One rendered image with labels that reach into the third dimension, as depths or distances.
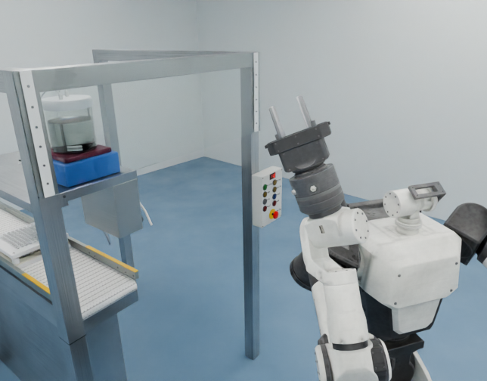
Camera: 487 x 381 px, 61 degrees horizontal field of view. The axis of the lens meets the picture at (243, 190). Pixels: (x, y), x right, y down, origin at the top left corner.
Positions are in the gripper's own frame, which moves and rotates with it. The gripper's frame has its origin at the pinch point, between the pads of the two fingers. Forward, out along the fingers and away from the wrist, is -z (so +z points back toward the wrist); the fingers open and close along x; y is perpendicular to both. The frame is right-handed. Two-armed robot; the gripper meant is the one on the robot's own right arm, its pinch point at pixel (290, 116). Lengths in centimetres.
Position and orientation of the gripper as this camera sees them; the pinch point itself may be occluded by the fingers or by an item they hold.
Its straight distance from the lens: 78.2
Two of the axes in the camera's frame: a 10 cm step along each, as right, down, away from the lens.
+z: 3.6, 9.2, 1.3
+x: 9.0, -3.1, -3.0
